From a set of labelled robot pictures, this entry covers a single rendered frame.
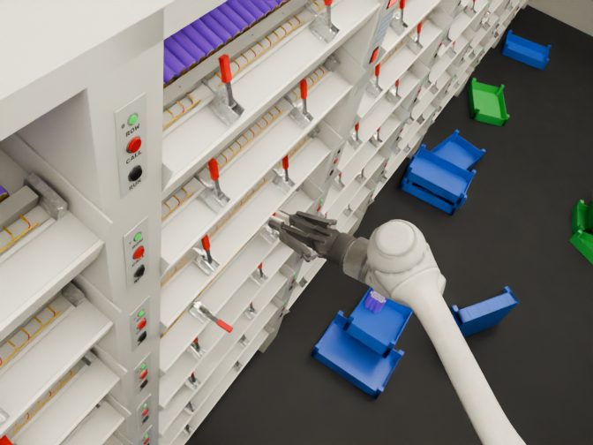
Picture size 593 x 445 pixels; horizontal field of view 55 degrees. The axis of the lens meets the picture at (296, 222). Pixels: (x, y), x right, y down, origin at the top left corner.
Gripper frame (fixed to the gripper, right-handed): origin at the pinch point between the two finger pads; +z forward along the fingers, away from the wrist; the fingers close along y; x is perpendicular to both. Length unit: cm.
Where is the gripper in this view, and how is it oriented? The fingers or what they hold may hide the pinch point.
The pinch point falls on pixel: (273, 217)
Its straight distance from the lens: 133.2
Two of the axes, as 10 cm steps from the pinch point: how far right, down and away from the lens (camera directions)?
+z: -8.5, -3.9, 3.5
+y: 5.3, -6.0, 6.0
